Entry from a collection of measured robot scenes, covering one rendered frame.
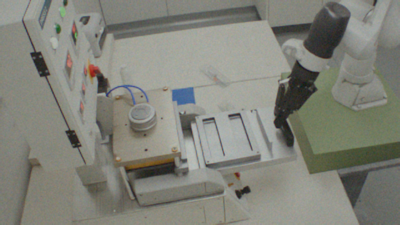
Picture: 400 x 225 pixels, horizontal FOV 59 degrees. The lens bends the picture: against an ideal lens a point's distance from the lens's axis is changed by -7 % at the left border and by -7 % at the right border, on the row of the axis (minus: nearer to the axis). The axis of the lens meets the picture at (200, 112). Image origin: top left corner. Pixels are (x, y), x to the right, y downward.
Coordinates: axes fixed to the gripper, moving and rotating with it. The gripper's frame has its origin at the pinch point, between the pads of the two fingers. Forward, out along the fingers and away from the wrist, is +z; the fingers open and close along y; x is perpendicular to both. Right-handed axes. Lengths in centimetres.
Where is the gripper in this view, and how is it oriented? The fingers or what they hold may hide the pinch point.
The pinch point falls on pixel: (280, 117)
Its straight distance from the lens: 118.7
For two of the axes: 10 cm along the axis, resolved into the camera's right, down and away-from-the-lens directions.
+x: -1.8, -6.8, 7.1
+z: -2.6, 7.3, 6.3
